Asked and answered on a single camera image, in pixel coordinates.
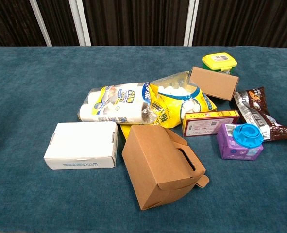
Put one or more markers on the yellow lidded green container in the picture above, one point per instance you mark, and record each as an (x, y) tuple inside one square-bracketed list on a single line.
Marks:
[(218, 60)]

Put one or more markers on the purple box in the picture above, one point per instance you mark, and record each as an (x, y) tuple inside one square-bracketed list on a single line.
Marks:
[(230, 150)]

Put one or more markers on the teal table cloth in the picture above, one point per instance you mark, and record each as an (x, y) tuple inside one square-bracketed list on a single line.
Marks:
[(36, 97)]

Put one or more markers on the white frame post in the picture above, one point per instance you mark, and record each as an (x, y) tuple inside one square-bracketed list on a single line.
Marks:
[(190, 21), (80, 21), (40, 21)]

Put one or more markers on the yellow bag of white balls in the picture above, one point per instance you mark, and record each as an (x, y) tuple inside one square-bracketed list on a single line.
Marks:
[(172, 106)]

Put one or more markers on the brown chocolate snack bag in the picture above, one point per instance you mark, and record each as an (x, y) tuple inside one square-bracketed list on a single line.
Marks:
[(257, 109)]

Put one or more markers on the small brown cardboard box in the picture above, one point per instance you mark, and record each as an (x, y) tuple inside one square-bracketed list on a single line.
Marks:
[(213, 82)]

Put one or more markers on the yellow red packet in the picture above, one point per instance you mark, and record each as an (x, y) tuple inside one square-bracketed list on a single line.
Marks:
[(206, 123)]

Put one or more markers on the dark pleated curtain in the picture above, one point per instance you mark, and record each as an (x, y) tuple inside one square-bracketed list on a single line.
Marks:
[(138, 21)]

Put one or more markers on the white tissue pack blue print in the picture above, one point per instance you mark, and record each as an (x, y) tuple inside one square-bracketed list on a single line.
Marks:
[(114, 104)]

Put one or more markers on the blue small object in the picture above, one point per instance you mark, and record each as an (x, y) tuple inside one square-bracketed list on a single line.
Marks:
[(245, 136)]

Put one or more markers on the white cardboard box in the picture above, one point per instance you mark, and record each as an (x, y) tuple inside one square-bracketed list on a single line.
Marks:
[(82, 140)]

